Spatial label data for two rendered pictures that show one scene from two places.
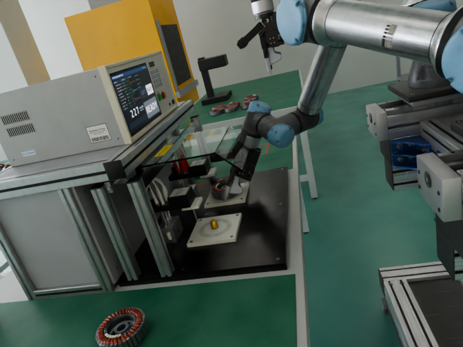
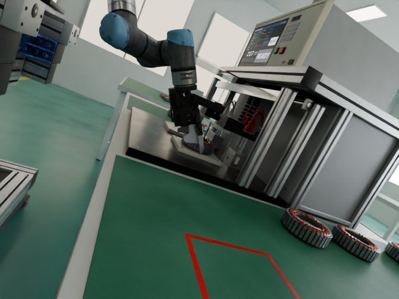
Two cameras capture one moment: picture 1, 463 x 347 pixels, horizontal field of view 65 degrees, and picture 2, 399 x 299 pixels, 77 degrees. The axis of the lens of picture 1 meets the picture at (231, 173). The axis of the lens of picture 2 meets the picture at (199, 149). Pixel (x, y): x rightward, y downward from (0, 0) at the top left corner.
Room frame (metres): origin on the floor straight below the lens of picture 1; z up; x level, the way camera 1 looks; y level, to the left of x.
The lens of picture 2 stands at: (1.92, -0.41, 0.94)
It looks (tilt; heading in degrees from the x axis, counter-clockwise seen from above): 11 degrees down; 146
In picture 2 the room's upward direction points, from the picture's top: 25 degrees clockwise
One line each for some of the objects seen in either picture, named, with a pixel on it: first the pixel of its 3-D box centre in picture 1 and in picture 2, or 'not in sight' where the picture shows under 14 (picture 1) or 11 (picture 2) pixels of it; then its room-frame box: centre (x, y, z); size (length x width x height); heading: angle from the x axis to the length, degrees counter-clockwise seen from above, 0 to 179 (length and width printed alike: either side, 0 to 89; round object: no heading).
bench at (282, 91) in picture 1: (253, 131); not in sight; (3.47, -0.31, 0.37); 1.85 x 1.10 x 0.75; 166
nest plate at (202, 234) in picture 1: (215, 229); (182, 131); (1.00, 0.09, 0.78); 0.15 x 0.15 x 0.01; 76
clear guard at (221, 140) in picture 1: (189, 154); (208, 75); (0.99, 0.10, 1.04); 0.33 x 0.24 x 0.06; 76
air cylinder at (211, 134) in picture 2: (170, 229); (214, 139); (1.03, 0.23, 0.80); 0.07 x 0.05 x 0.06; 166
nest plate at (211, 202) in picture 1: (227, 194); (195, 149); (1.23, 0.03, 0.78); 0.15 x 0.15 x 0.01; 76
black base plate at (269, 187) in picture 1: (219, 215); (190, 145); (1.12, 0.08, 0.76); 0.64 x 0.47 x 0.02; 166
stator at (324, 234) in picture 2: not in sight; (306, 226); (1.62, 0.16, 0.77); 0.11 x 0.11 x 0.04
